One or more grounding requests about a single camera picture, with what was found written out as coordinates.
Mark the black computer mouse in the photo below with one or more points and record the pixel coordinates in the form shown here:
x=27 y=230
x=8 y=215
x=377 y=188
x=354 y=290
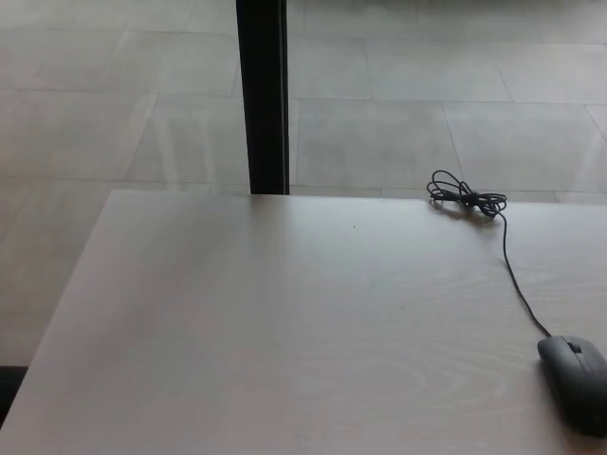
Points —
x=564 y=379

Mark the black vertical window post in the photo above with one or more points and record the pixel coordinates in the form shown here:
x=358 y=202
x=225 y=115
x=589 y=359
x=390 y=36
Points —
x=263 y=95

